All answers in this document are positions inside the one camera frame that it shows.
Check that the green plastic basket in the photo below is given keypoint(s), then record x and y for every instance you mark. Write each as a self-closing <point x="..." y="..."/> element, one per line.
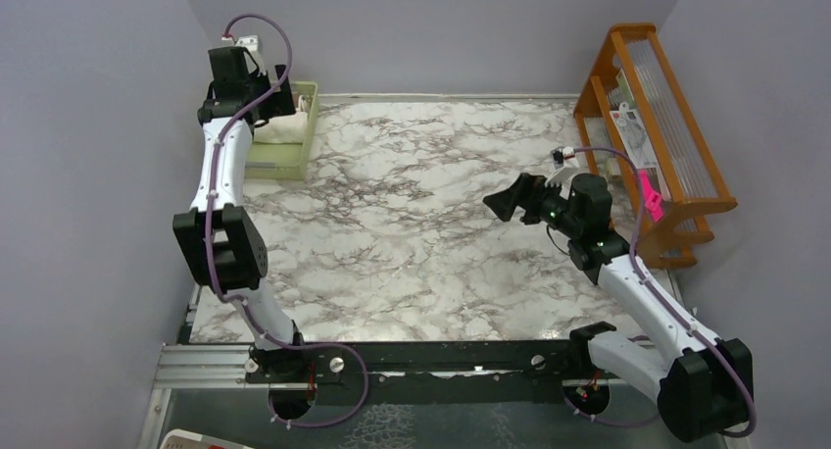
<point x="281" y="149"/>

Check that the red white box corner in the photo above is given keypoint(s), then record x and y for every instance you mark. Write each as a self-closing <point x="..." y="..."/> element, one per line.
<point x="184" y="439"/>

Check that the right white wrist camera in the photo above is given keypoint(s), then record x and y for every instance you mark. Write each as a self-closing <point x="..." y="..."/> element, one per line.
<point x="565" y="166"/>

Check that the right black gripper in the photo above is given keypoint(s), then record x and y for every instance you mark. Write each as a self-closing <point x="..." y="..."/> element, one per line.
<point x="526" y="191"/>

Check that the cream white towel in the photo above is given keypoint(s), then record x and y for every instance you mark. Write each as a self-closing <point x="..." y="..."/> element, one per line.
<point x="287" y="129"/>

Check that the white packaged item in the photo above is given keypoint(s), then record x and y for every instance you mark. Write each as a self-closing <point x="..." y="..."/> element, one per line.
<point x="634" y="137"/>

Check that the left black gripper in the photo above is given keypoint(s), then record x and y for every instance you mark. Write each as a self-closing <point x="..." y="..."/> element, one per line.
<point x="277" y="104"/>

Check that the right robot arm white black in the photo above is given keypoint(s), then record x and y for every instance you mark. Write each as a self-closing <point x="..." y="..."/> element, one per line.
<point x="701" y="383"/>

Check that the pink plastic item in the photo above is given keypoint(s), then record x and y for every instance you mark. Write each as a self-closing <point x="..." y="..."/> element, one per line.
<point x="655" y="192"/>

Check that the orange wooden rack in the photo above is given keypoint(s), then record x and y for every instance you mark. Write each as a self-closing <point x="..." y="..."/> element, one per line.
<point x="632" y="67"/>

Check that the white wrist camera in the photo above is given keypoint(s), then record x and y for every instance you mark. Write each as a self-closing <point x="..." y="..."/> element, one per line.
<point x="565" y="166"/>
<point x="250" y="50"/>

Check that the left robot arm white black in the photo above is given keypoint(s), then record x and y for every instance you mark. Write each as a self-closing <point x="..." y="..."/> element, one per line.
<point x="219" y="241"/>

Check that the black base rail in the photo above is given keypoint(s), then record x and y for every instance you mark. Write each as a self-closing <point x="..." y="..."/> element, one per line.
<point x="538" y="371"/>

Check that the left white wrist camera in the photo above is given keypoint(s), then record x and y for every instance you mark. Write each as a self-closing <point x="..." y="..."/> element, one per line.
<point x="250" y="50"/>

